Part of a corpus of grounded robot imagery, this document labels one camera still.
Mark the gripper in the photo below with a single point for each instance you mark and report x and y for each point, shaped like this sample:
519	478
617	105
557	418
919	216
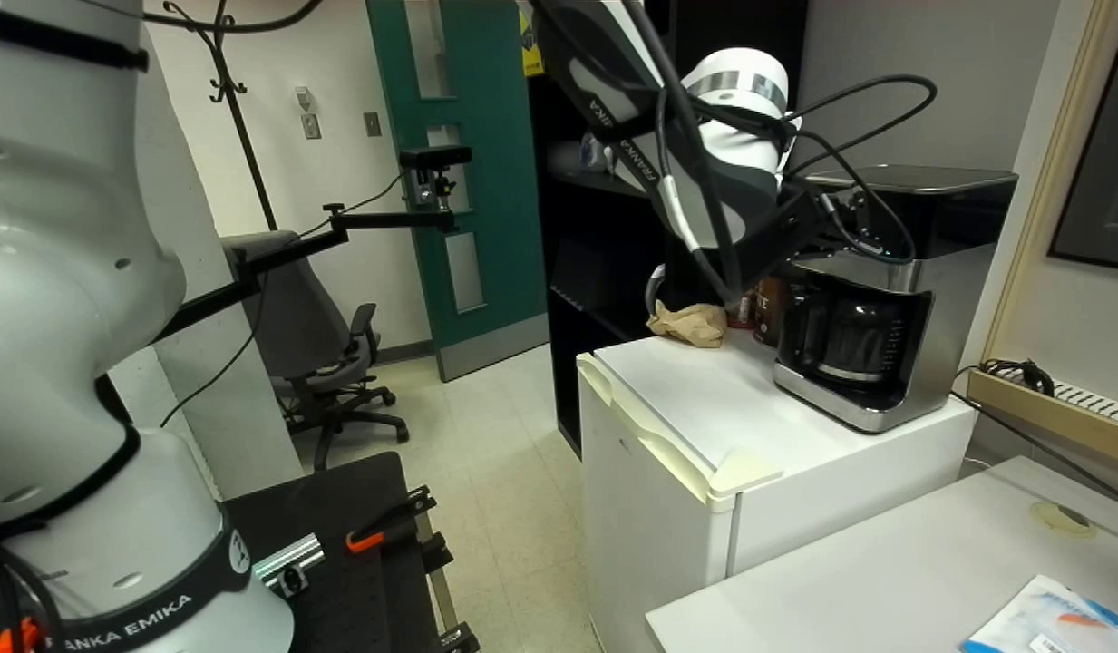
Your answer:
790	231

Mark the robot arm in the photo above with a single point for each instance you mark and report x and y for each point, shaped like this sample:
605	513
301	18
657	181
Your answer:
60	272

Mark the glass coffee carafe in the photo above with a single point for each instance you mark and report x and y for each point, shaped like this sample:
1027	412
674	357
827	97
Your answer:
849	340

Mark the black and steel coffee maker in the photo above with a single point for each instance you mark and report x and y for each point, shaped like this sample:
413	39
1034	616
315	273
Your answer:
939	299

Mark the brown jar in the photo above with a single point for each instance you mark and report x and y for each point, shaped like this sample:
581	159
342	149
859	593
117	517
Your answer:
769	313

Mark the crumpled brown paper bag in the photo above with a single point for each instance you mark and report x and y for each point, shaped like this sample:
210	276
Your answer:
690	324

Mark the black shelf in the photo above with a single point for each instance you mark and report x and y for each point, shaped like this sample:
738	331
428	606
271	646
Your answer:
604	254

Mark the white mini fridge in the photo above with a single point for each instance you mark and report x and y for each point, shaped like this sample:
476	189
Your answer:
794	472

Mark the green door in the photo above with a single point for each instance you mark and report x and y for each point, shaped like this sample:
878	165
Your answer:
504	181

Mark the yellow sign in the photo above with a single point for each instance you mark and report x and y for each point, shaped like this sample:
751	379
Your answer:
529	50

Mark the dark framed picture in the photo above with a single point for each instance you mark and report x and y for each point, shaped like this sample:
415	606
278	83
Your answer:
1107	163

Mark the white mini fridge door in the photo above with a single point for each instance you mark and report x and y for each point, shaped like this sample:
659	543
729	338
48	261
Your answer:
649	526

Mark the white table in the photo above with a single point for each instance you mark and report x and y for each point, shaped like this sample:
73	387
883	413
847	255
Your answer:
885	571

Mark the white and blue packet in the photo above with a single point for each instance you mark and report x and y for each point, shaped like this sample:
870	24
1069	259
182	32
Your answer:
1048	626

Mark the grey office chair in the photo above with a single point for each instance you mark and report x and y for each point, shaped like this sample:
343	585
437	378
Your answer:
305	326

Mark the orange and black clamp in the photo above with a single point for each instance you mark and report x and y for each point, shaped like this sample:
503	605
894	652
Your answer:
386	531

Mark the black coat stand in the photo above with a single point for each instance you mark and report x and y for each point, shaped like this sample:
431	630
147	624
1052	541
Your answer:
241	136

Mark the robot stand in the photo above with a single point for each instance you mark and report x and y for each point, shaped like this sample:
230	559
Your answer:
359	589

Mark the aluminium profile piece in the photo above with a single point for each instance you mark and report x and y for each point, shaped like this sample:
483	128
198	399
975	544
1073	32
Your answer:
291	558

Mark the camera on mount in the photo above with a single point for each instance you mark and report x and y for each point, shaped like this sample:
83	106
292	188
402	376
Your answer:
432	163

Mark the wall switch plate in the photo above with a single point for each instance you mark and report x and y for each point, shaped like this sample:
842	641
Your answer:
372	124
311	126

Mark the white wall thermostat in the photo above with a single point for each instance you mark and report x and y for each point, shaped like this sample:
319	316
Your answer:
303	98

